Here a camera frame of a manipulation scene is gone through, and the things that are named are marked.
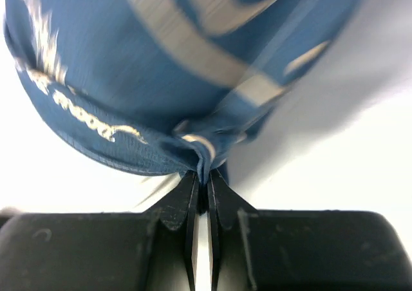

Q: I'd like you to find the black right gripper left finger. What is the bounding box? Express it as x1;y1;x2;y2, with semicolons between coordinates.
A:
1;173;199;291

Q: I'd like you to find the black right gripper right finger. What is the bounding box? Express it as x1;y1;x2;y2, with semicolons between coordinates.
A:
207;171;411;290

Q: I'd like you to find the blue embroidered pillowcase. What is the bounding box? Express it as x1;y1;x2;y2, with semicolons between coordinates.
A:
4;0;360;182

